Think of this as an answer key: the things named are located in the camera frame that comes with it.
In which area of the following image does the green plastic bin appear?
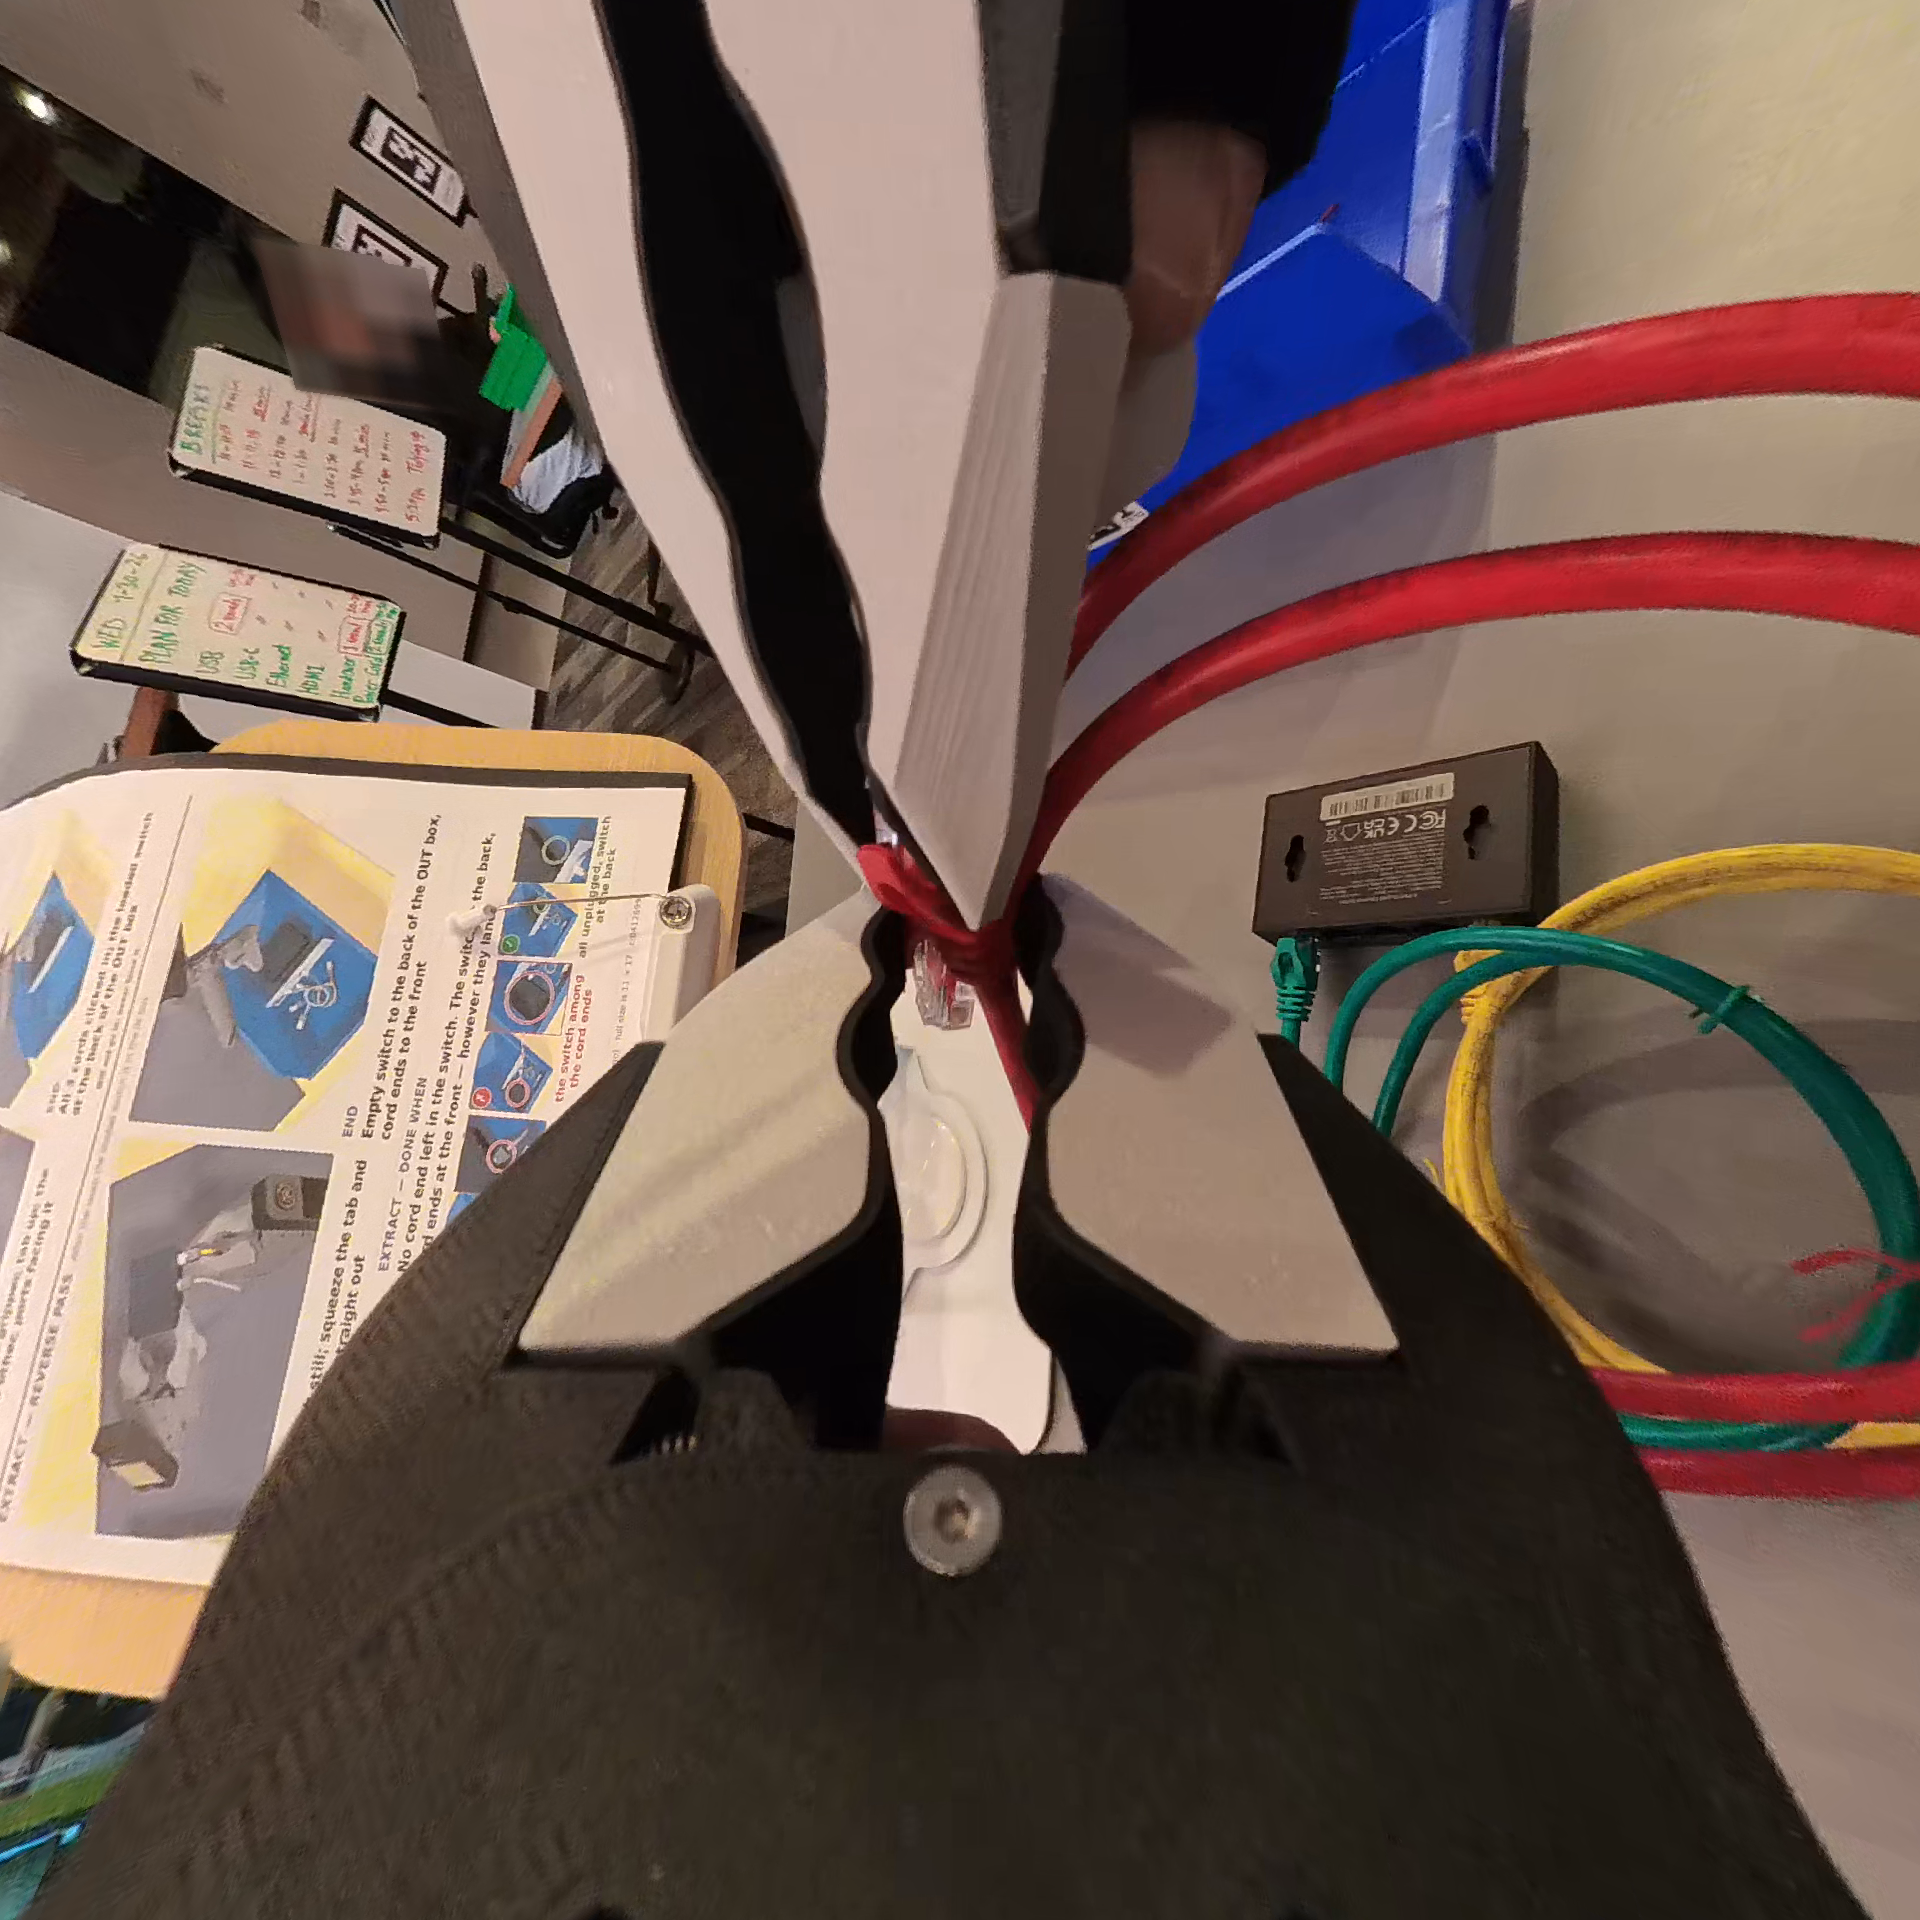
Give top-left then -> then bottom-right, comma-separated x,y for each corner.
477,284 -> 561,416

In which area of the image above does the green ethernet cable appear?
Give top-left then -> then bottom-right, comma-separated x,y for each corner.
1270,926 -> 1920,1457

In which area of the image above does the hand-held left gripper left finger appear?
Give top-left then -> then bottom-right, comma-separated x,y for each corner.
519,890 -> 906,1449

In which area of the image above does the red ethernet cable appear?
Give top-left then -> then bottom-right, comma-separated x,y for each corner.
853,292 -> 1920,1502

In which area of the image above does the black white tag poster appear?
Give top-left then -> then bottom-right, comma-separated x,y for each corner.
351,97 -> 473,223
327,190 -> 449,296

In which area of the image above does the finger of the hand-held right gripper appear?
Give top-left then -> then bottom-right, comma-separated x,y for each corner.
704,0 -> 1139,934
449,0 -> 881,890

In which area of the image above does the black network switch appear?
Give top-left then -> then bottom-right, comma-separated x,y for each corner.
1253,742 -> 1563,946

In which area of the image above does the printed instruction sheet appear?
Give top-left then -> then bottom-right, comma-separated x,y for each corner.
0,764 -> 694,1592

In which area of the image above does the whiteboard with red writing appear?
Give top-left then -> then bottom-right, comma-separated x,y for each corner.
170,346 -> 449,549

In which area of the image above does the yellow ethernet cable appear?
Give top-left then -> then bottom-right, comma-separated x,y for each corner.
1437,844 -> 1920,1453

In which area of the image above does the person's right hand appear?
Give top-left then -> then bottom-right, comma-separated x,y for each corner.
1127,122 -> 1271,360

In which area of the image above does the wooden board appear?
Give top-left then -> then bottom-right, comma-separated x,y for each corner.
0,720 -> 746,1700

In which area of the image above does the blue plastic bin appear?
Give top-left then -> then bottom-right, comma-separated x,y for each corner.
1086,0 -> 1533,569

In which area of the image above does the whiteboard with green writing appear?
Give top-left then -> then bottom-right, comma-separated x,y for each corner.
71,542 -> 406,722

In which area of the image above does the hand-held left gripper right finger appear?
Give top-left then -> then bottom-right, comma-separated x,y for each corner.
1009,877 -> 1406,1450

